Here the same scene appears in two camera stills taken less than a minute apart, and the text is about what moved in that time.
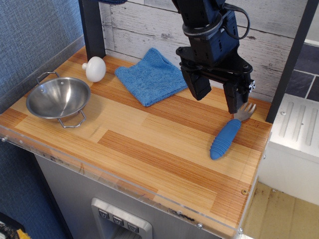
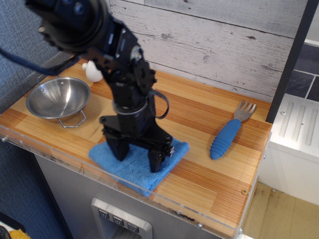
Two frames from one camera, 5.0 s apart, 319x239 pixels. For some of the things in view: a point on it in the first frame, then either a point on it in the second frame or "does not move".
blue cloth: [154, 79] → [135, 170]
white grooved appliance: [291, 163] does not move
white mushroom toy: [95, 69] does not move
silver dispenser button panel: [110, 222] does not move
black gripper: [218, 59] → [141, 127]
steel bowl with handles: [60, 98] does not move
